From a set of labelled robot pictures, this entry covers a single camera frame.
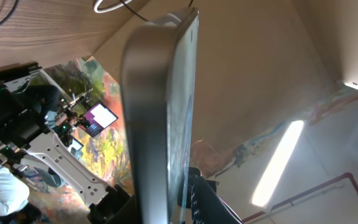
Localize person in white shirt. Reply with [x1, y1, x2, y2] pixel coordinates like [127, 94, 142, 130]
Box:
[0, 165, 42, 224]

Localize laptop with bright screen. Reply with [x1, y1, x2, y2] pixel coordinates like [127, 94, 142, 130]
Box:
[79, 101, 118, 138]

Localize smartphone with teal screen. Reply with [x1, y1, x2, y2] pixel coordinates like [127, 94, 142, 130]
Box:
[120, 7, 199, 224]

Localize white power strip cord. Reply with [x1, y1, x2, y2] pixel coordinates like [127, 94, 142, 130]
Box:
[93, 0, 135, 14]

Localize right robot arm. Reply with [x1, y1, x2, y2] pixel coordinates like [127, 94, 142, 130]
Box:
[0, 86, 137, 224]

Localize colourful wall painting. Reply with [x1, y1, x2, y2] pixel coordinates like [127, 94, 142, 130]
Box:
[29, 57, 134, 223]

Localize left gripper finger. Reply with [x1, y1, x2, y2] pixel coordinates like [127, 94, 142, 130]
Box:
[186, 167, 242, 224]

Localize ceiling strip light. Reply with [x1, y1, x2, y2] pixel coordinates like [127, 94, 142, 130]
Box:
[250, 120, 305, 208]

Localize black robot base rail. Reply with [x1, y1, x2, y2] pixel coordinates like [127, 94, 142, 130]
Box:
[0, 62, 43, 100]

